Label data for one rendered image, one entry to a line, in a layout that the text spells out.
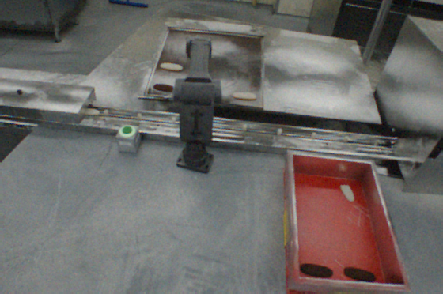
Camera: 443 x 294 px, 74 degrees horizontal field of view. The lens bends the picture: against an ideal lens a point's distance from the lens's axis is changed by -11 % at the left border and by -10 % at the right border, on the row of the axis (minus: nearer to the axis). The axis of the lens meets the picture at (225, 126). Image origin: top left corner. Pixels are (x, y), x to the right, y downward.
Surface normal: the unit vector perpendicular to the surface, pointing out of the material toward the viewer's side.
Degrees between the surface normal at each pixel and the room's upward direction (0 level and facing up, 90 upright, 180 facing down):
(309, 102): 10
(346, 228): 0
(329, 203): 0
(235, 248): 0
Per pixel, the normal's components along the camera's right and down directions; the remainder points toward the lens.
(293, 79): 0.07, -0.62
